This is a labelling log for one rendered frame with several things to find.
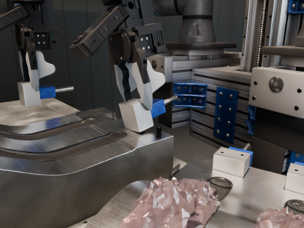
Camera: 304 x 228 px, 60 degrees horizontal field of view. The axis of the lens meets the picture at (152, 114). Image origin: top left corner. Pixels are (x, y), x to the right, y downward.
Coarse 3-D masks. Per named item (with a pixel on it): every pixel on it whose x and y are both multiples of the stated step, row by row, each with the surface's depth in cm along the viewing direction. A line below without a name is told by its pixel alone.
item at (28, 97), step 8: (24, 88) 62; (32, 88) 63; (40, 88) 64; (48, 88) 65; (56, 88) 69; (64, 88) 70; (72, 88) 71; (24, 96) 62; (32, 96) 63; (40, 96) 65; (48, 96) 66; (24, 104) 63; (32, 104) 63; (40, 104) 65
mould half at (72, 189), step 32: (0, 128) 49; (32, 128) 54; (96, 128) 52; (0, 160) 33; (64, 160) 40; (96, 160) 40; (128, 160) 43; (160, 160) 47; (0, 192) 31; (32, 192) 34; (64, 192) 36; (96, 192) 40; (0, 224) 32; (32, 224) 34; (64, 224) 38
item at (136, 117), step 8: (176, 96) 57; (120, 104) 51; (128, 104) 48; (136, 104) 48; (152, 104) 51; (160, 104) 52; (128, 112) 49; (136, 112) 48; (144, 112) 49; (152, 112) 51; (160, 112) 52; (128, 120) 50; (136, 120) 48; (144, 120) 49; (152, 120) 50; (128, 128) 51; (136, 128) 49; (144, 128) 49
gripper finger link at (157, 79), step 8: (136, 64) 46; (136, 72) 46; (152, 72) 48; (136, 80) 47; (152, 80) 48; (160, 80) 49; (144, 88) 46; (152, 88) 48; (144, 96) 47; (144, 104) 48
